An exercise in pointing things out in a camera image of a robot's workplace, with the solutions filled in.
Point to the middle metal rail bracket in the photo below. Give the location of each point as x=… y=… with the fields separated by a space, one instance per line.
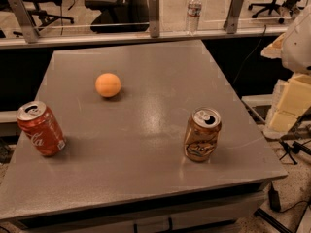
x=154 y=18

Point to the right metal rail bracket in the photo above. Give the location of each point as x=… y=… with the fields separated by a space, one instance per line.
x=231 y=22

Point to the left metal rail bracket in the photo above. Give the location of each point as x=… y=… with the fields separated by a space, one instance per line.
x=28 y=30

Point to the black power adapter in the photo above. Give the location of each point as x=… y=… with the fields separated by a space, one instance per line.
x=274 y=200

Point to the black tripod stand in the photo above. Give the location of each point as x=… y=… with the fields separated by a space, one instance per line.
x=295 y=148

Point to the metal rail bracket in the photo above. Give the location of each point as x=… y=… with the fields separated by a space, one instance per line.
x=154 y=18
x=231 y=22
x=28 y=30

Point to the metal ledge rail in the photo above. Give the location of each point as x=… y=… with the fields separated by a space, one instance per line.
x=138 y=38

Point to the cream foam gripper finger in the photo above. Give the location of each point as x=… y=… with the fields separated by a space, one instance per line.
x=290 y=101

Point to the gold soda can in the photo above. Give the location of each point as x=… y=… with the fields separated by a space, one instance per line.
x=202 y=134

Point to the red Coca-Cola can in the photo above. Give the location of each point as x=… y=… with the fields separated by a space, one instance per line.
x=39 y=124

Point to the orange fruit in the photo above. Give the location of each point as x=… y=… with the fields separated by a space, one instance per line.
x=108 y=85

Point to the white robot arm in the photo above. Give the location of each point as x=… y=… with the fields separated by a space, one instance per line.
x=294 y=46

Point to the black office chair centre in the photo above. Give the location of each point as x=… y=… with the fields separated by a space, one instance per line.
x=118 y=16

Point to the clear water bottle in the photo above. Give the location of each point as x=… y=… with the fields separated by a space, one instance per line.
x=193 y=15

